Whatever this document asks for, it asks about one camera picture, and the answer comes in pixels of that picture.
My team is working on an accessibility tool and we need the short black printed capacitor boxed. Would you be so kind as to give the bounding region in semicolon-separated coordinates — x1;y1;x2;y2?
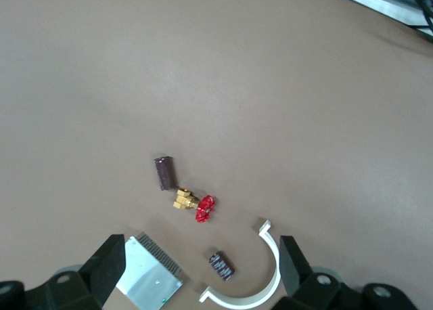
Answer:
208;251;236;282

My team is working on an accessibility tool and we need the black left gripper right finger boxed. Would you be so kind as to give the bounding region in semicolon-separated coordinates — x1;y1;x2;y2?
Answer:
277;236;366;310

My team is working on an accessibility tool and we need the brass valve with red handle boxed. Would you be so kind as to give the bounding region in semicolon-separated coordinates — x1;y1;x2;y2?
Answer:
173;187;216;224

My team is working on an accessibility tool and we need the white table edge rail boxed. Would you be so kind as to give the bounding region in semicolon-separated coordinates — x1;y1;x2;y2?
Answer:
317;0;433;42

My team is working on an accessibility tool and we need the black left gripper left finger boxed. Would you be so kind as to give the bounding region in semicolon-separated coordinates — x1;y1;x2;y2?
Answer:
43;234;127;310

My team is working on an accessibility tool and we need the white half-ring pipe clamp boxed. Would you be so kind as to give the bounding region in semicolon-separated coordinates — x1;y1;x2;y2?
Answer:
198;219;281;308

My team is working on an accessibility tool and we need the silver metal box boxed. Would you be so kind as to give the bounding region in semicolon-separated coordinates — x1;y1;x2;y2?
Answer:
115;231;183;309

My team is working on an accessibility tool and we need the long dark brown capacitor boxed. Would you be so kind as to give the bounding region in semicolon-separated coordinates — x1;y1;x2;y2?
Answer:
154;156;179;192

